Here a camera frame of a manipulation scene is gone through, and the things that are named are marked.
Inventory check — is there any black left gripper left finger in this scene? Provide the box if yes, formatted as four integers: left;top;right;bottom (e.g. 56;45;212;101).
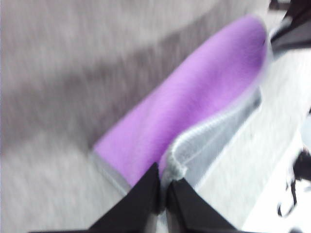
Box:
29;162;160;233

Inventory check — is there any grey table cloth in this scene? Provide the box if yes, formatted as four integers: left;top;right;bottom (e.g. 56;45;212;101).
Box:
0;0;309;233

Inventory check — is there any black curled cable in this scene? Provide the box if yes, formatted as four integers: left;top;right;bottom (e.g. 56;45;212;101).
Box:
277;179;301;217

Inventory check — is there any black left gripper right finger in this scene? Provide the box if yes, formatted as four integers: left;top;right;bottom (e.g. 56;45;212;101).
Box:
166;178;244;233

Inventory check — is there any purple towel with grey hem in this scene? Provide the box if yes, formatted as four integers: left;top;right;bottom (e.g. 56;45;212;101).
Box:
91;13;274;195

